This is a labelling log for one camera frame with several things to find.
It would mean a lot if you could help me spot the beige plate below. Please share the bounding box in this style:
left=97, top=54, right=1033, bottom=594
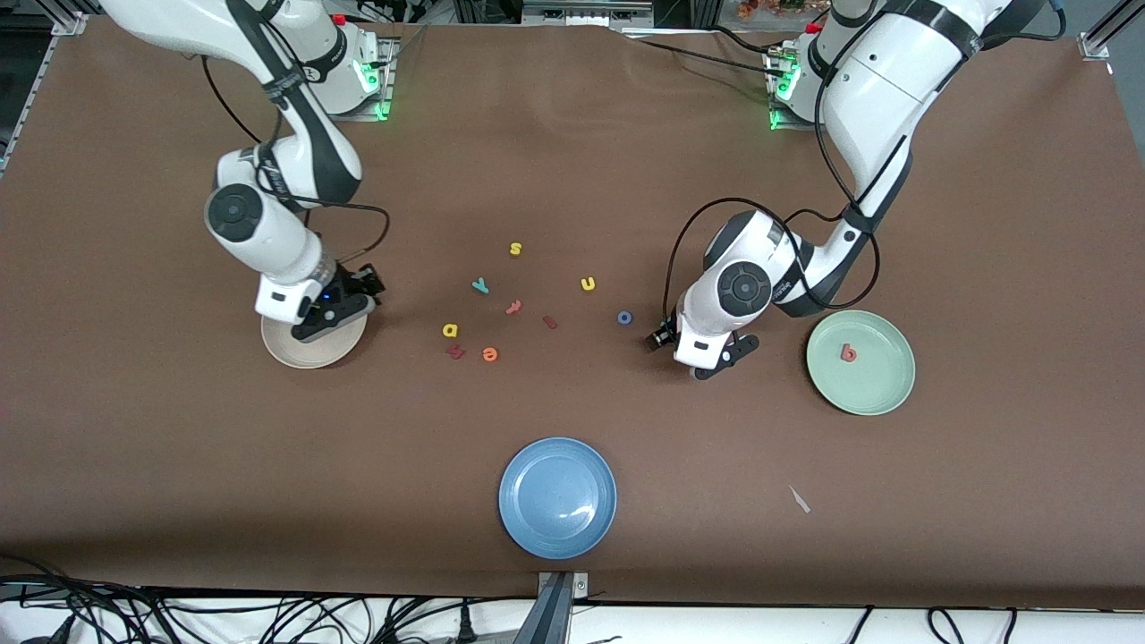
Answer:
left=260, top=304, right=369, bottom=369

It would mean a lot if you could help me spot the green plate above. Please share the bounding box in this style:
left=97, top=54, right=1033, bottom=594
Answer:
left=806, top=309, right=917, bottom=417

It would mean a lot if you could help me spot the blue plate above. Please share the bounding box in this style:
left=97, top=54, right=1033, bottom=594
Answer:
left=498, top=436, right=618, bottom=561

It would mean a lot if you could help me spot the aluminium crossbar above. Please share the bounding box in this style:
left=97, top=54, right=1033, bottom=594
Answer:
left=522, top=0, right=656, bottom=28

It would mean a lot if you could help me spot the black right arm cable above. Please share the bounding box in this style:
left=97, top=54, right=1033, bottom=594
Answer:
left=201, top=54, right=392, bottom=269

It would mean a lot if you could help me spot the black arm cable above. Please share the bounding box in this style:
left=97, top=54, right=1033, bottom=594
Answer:
left=662, top=54, right=882, bottom=327
left=201, top=54, right=392, bottom=269

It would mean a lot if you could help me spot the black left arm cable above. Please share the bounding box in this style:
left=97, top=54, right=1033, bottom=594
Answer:
left=662, top=54, right=882, bottom=327

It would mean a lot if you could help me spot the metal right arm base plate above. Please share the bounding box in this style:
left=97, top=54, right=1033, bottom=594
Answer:
left=298, top=36, right=396, bottom=122

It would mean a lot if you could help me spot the black table cable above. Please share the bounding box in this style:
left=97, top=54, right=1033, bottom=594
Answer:
left=626, top=25, right=788, bottom=80

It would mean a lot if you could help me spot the metal camera post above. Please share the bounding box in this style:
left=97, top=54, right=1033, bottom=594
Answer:
left=514, top=571, right=591, bottom=644

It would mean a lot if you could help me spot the aluminium frame rail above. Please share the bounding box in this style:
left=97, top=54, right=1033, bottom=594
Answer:
left=0, top=11, right=86, bottom=175
left=1078, top=0, right=1145, bottom=62

